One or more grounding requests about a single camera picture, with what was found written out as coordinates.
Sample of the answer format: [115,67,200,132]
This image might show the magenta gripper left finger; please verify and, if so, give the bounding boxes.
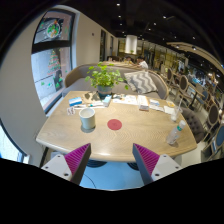
[65,143,91,185]

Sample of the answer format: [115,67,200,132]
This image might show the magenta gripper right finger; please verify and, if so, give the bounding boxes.
[132,143,160,185]

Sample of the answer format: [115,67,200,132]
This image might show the clear plastic water bottle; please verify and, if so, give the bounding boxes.
[166,120,186,145]

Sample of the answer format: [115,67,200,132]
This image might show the pale green ceramic cup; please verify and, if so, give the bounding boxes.
[79,108,95,129]

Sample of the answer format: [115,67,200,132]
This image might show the red round coaster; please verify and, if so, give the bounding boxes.
[107,119,122,130]

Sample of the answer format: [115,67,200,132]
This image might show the small white card packet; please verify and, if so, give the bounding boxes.
[67,107,76,115]

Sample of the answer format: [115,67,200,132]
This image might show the light wooden table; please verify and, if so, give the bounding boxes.
[36,91,197,162]

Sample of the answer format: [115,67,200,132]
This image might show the clear plastic drink cup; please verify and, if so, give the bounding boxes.
[171,106,182,122]

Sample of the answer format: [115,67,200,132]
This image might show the blue white tissue pack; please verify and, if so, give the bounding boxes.
[69,97,82,106]

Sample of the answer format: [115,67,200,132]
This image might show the grey tufted chair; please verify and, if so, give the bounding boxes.
[182,108,204,143]

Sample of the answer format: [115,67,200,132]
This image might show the blue white small box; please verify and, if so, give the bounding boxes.
[102,95,112,107]

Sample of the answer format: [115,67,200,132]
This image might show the grey curved sofa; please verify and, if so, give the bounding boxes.
[62,64,168,99]

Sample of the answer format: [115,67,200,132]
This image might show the grey zigzag pillow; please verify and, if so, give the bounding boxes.
[124,71,158,94]

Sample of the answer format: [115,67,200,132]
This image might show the green potted plant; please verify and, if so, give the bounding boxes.
[85,62,125,98]

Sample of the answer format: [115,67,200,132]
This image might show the person in white shirt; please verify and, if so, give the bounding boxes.
[137,56,148,69]

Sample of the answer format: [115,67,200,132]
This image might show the window with christmas decals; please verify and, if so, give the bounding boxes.
[31,9,75,111]

